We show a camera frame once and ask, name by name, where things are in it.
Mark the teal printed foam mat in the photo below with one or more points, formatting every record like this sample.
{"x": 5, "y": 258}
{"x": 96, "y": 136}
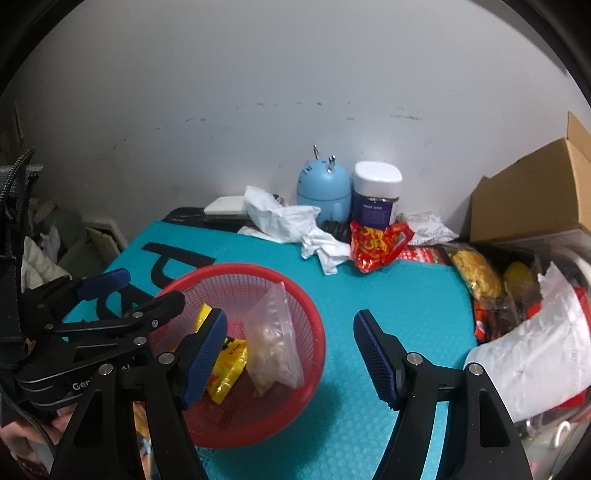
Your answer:
{"x": 392, "y": 295}

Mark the person's left hand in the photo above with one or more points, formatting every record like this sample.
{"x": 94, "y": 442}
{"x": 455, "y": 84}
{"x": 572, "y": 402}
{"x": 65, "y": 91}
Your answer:
{"x": 27, "y": 438}

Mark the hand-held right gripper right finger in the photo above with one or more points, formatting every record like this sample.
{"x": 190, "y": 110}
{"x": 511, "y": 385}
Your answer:
{"x": 375, "y": 360}

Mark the white crumpled paper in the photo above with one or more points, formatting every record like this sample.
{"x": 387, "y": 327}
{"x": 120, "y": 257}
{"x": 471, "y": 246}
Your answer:
{"x": 277, "y": 217}

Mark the red plastic mesh basket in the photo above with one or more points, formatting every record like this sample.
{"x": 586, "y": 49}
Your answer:
{"x": 261, "y": 424}

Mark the white crumpled tissue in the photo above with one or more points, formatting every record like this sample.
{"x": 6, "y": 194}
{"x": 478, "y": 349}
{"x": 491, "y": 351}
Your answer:
{"x": 325, "y": 249}

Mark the pile of clothes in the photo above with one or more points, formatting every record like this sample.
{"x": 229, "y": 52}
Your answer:
{"x": 46, "y": 249}

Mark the clear plastic snack bag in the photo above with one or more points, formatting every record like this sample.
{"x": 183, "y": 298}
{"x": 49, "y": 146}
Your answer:
{"x": 272, "y": 337}

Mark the white plastic bag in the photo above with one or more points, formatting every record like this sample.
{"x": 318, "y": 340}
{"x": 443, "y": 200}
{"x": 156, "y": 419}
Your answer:
{"x": 531, "y": 350}

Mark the brown cardboard box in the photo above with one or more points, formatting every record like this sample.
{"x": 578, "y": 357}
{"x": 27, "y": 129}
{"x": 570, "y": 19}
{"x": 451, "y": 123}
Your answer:
{"x": 531, "y": 194}

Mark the patterned tissue pack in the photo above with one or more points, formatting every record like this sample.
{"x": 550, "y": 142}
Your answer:
{"x": 429, "y": 228}

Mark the red yellow-print snack packet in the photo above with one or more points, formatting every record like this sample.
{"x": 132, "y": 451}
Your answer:
{"x": 374, "y": 249}

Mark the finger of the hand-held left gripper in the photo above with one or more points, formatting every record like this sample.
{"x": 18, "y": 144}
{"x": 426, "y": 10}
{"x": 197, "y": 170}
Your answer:
{"x": 105, "y": 282}
{"x": 152, "y": 314}

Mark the blue egg-shaped device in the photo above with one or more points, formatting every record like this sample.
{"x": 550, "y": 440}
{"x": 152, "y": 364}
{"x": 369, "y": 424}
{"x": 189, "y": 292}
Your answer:
{"x": 323, "y": 189}

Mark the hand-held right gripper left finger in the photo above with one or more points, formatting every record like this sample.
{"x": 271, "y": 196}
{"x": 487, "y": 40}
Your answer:
{"x": 207, "y": 357}

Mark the black ribbed object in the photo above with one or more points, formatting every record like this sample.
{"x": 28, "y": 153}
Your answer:
{"x": 334, "y": 228}

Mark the white flat box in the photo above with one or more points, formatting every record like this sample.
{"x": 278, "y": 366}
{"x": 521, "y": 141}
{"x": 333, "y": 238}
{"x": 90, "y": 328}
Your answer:
{"x": 224, "y": 205}

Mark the flat red printed packet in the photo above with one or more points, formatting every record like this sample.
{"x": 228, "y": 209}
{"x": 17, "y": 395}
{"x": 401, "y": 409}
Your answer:
{"x": 420, "y": 254}

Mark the red orange snack packet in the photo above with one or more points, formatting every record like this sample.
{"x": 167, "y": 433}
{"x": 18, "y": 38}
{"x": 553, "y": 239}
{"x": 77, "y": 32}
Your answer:
{"x": 482, "y": 323}

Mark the clear bag of yellow chips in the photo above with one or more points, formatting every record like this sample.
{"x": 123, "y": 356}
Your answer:
{"x": 475, "y": 272}

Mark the white-lidded blue jar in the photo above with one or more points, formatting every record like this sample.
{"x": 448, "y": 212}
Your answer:
{"x": 376, "y": 180}

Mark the yellow snack packet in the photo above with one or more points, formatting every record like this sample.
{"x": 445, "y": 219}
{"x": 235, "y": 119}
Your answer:
{"x": 228, "y": 369}

